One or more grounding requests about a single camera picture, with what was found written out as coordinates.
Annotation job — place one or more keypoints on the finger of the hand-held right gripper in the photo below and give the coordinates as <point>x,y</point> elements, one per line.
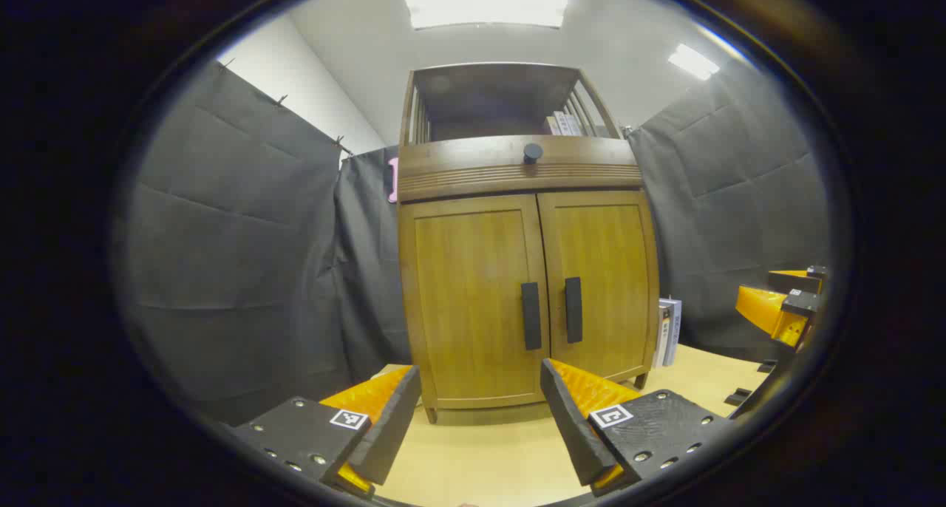
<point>794,279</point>
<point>761,307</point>

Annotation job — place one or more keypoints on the ceiling light panel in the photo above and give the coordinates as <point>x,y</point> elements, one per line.
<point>693,61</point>
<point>484,8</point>

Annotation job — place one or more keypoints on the wooden double-door shoe cabinet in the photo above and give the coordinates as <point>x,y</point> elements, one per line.
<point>473,168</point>

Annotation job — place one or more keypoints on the row of white books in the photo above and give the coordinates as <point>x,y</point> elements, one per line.
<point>565,124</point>

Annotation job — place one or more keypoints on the blue-grey spine book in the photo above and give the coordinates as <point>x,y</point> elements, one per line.
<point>674,329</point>

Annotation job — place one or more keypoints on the black backdrop cloth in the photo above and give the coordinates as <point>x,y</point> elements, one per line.
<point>236,233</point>

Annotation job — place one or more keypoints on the black round drawer knob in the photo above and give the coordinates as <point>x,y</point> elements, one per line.
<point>533,153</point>

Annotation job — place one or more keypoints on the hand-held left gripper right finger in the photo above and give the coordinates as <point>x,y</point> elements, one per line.
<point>569,418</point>

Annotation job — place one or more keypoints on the wooden cabinet door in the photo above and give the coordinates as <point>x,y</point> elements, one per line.
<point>465,293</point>
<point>606,270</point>

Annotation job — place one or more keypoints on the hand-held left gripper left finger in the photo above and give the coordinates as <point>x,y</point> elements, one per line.
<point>392,426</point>

